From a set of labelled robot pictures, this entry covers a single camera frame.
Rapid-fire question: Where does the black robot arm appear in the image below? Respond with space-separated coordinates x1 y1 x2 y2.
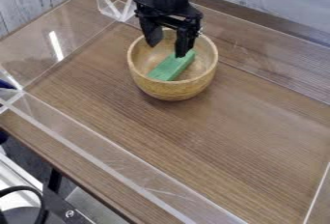
132 0 203 58

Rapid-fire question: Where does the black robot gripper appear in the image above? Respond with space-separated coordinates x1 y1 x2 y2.
133 0 203 58

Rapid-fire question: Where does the clear acrylic front barrier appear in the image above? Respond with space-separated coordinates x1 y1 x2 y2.
0 68 247 224

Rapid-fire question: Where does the green rectangular block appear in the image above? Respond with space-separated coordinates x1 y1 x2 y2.
147 50 196 81

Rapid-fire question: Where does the grey metal base plate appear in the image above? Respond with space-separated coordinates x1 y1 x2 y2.
44 191 95 224

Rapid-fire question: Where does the brown wooden bowl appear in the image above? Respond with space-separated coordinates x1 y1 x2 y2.
127 29 219 101

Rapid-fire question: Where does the black cable loop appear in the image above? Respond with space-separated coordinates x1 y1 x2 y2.
0 185 48 224

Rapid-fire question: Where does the clear acrylic corner bracket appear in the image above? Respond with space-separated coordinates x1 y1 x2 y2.
96 0 136 22

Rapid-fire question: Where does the black table leg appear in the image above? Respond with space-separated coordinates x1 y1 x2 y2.
48 169 61 193

